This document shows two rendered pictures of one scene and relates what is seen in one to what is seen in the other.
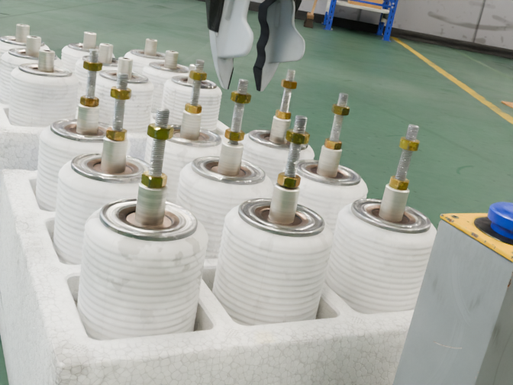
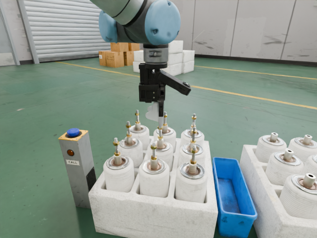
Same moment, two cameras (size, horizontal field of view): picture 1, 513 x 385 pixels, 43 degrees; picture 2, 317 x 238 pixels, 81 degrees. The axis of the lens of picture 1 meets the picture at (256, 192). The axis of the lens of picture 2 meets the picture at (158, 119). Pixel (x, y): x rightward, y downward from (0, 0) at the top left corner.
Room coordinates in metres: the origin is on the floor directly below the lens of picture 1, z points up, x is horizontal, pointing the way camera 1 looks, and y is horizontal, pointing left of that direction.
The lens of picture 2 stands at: (0.99, -0.43, 0.63)
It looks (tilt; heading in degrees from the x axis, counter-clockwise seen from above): 24 degrees down; 129
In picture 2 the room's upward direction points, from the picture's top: straight up
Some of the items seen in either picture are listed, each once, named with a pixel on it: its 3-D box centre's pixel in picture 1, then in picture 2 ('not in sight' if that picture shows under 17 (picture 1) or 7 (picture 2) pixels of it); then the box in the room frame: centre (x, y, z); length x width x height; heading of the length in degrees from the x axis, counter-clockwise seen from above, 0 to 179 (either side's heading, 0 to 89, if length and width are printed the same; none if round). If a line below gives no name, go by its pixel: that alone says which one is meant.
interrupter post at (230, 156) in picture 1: (230, 159); (160, 143); (0.63, 0.03, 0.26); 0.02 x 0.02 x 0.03
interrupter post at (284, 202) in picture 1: (284, 203); (129, 140); (0.52, -0.02, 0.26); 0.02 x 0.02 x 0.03
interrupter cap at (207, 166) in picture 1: (228, 171); (160, 146); (0.63, 0.03, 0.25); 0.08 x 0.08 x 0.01
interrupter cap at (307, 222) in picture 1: (281, 218); (129, 143); (0.52, -0.02, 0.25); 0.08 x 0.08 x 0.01
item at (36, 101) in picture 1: (41, 130); (267, 159); (0.95, 0.34, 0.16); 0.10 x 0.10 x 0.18
